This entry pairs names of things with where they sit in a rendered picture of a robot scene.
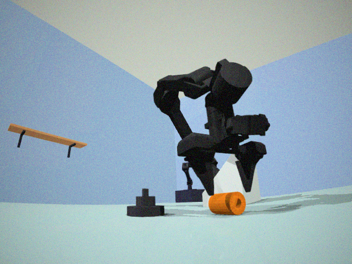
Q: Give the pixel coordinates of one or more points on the orange knob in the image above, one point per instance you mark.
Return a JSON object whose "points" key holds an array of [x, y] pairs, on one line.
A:
{"points": [[230, 203]]}

